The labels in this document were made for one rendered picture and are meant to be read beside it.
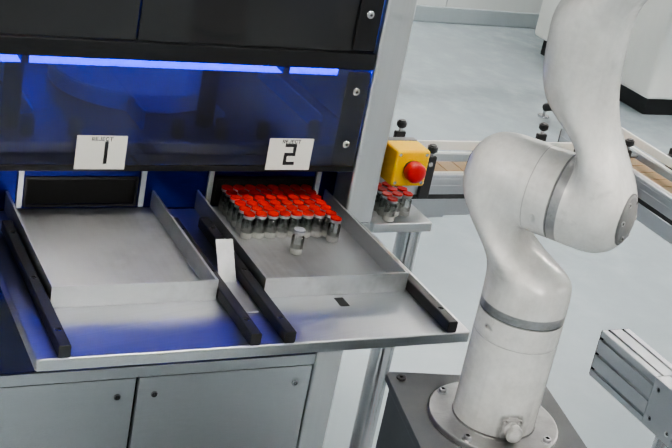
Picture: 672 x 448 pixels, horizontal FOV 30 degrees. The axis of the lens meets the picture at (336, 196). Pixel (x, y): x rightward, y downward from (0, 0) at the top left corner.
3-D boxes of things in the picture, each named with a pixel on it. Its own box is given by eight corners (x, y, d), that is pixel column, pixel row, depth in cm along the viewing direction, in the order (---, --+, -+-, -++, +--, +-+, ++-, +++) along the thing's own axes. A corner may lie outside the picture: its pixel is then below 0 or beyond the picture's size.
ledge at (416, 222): (341, 201, 247) (343, 193, 246) (398, 201, 253) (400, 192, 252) (372, 232, 236) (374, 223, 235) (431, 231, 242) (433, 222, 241)
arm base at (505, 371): (576, 463, 175) (611, 348, 168) (449, 459, 170) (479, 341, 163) (529, 389, 192) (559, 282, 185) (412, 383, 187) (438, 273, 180)
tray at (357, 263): (194, 207, 227) (196, 190, 225) (323, 206, 238) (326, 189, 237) (262, 298, 199) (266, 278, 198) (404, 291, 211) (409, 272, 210)
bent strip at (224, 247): (210, 271, 204) (215, 238, 202) (227, 270, 206) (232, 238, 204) (241, 313, 193) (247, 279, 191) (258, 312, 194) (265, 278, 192)
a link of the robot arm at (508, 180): (544, 340, 167) (591, 176, 158) (424, 288, 174) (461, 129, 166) (577, 312, 177) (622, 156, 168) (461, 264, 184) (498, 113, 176)
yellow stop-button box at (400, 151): (373, 171, 238) (380, 136, 235) (406, 171, 241) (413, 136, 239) (391, 187, 232) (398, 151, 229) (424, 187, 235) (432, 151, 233)
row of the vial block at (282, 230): (237, 234, 219) (241, 210, 217) (329, 232, 227) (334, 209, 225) (241, 240, 217) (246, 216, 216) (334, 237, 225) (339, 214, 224)
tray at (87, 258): (3, 209, 211) (5, 190, 210) (151, 208, 223) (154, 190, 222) (49, 308, 184) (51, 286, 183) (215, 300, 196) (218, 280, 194)
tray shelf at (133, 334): (-27, 220, 210) (-27, 210, 209) (344, 215, 241) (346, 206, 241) (35, 371, 171) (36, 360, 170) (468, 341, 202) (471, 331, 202)
